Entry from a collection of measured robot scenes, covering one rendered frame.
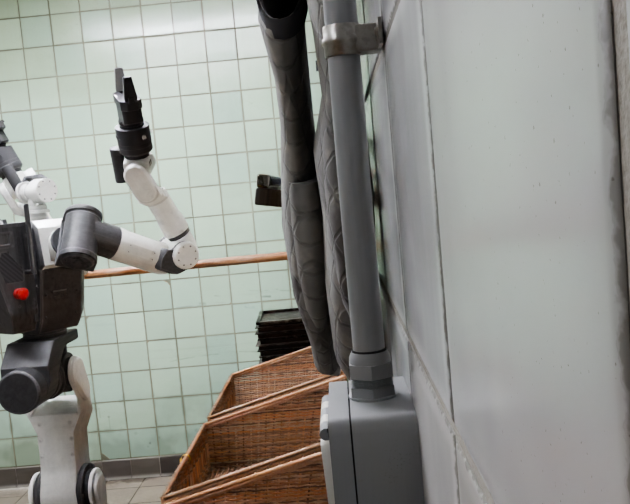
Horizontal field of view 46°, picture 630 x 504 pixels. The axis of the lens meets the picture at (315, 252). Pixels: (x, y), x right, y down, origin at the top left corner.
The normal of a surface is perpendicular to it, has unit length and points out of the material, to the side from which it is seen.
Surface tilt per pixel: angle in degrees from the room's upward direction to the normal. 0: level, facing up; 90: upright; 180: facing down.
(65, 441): 84
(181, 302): 90
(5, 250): 90
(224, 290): 90
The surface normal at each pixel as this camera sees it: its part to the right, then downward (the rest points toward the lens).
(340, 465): -0.03, 0.08
